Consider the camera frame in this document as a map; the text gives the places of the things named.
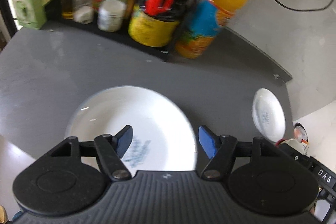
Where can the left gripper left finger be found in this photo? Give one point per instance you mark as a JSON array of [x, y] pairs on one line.
[[110, 150]]

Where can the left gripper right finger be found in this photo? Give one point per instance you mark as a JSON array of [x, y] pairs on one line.
[[220, 152]]

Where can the blue print deep plate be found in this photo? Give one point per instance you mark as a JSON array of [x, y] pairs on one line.
[[163, 138]]

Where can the small white bakery plate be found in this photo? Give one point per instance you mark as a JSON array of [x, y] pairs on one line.
[[268, 115]]

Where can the cream bowl back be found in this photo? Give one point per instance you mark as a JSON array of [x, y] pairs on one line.
[[300, 146]]

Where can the red and black bowl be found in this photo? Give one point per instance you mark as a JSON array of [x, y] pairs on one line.
[[279, 142]]

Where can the pot with packets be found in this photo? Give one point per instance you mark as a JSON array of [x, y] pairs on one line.
[[300, 133]]

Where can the black spice rack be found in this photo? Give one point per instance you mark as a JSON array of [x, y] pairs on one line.
[[122, 36]]

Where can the soy sauce bottle yellow label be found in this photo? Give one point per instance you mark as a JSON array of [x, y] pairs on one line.
[[153, 22]]

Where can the white cap pill jar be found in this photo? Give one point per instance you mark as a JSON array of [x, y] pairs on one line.
[[111, 14]]

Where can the small glass spice jar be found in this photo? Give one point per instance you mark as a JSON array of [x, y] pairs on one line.
[[83, 11]]

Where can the orange juice bottle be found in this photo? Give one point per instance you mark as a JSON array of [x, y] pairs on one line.
[[207, 20]]

